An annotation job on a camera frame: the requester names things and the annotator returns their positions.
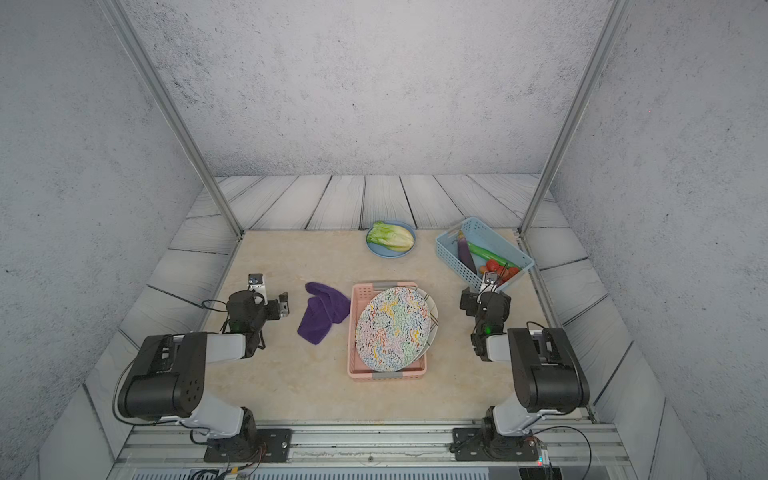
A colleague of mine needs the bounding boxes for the metal frame pole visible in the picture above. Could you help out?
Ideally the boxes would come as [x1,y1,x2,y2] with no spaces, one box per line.
[519,0,632,238]
[98,0,245,240]

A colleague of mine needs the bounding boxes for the left metal frame pole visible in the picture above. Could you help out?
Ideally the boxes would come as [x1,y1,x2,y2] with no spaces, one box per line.
[98,0,245,240]

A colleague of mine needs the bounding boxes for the colourful speckled round plate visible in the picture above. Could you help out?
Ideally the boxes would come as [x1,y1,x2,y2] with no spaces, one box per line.
[355,287,430,372]

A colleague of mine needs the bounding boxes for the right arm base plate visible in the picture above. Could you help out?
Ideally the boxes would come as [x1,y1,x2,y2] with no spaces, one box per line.
[449,427,540,462]

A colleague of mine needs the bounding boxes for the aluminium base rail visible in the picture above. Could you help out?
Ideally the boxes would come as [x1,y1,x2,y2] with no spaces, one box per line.
[107,419,637,480]

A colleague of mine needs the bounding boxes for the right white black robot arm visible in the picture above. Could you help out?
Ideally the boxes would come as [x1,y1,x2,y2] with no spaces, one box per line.
[452,288,590,461]

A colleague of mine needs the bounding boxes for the small blue plate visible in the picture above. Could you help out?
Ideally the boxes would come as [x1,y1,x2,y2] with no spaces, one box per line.
[365,222,415,258]

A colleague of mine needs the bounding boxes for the plaid striped round plate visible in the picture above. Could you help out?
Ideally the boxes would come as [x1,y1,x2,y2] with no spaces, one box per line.
[416,288,439,360]

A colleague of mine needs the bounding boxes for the purple cloth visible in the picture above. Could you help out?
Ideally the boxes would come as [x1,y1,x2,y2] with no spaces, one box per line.
[297,282,351,345]

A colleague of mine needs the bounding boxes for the right metal frame pole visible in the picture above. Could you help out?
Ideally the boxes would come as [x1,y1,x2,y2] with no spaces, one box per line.
[519,0,632,238]

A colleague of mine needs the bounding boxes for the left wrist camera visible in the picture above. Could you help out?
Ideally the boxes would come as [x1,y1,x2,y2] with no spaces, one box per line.
[247,273,268,304]

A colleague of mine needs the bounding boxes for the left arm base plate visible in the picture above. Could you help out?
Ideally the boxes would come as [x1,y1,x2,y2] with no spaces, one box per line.
[203,428,293,464]

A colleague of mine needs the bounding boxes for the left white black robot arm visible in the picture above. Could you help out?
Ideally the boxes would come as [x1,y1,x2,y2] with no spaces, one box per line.
[112,290,290,459]

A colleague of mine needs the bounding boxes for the green cucumber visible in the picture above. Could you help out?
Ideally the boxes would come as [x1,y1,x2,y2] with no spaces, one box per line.
[468,242,518,268]

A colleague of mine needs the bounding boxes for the light blue plastic basket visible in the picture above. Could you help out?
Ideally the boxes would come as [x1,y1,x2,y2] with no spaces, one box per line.
[436,217,535,291]

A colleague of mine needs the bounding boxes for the purple eggplant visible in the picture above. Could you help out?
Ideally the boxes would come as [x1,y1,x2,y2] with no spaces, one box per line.
[457,230,477,275]

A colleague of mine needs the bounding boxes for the pink plastic tray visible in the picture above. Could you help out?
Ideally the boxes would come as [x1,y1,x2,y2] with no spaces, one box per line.
[347,281,427,381]

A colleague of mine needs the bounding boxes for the green lettuce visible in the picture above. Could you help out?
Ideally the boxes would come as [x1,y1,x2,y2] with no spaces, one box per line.
[366,221,415,253]

